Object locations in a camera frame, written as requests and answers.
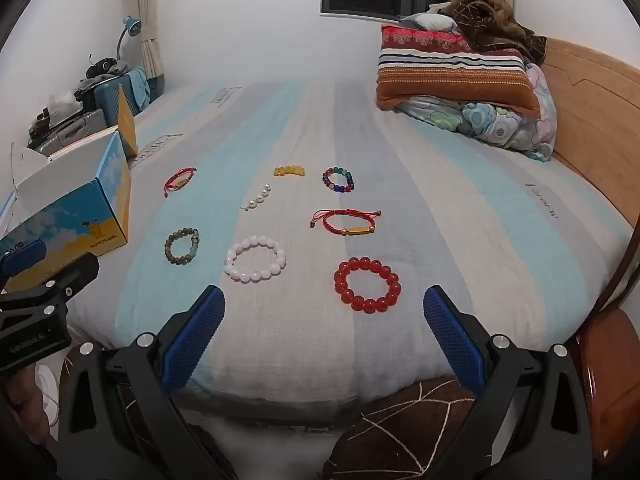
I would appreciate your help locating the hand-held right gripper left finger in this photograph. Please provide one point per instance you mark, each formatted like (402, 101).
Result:
(195, 340)

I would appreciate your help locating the white cardboard box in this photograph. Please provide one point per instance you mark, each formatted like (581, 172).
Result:
(75, 210)

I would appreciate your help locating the brown cloth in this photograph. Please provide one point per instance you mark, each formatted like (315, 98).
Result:
(492, 15)

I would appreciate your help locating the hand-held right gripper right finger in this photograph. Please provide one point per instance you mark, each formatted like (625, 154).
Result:
(452, 340)

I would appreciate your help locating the striped bed sheet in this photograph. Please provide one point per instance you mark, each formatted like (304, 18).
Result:
(450, 210)

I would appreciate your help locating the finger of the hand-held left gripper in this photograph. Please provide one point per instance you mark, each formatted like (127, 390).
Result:
(75, 272)
(22, 255)

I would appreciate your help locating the pale grey pillow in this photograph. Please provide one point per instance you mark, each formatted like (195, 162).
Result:
(432, 21)

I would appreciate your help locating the grey suitcase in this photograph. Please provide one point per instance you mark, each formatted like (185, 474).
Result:
(70, 132)

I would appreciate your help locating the teal suitcase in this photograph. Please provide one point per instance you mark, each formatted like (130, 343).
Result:
(117, 97)

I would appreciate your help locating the wooden headboard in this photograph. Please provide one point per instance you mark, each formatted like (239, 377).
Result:
(595, 110)

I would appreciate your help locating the wooden chair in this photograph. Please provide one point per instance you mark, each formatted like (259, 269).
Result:
(610, 360)

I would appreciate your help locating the person's left hand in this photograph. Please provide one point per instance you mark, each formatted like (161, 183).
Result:
(25, 400)

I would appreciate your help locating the dark bag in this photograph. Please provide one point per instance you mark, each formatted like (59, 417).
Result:
(102, 67)

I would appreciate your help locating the stack of folded cloths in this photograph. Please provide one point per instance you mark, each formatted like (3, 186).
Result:
(450, 75)

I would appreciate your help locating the blue desk lamp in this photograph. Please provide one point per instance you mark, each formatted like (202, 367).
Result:
(131, 25)

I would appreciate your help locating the floral quilt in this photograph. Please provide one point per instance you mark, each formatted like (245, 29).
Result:
(495, 125)

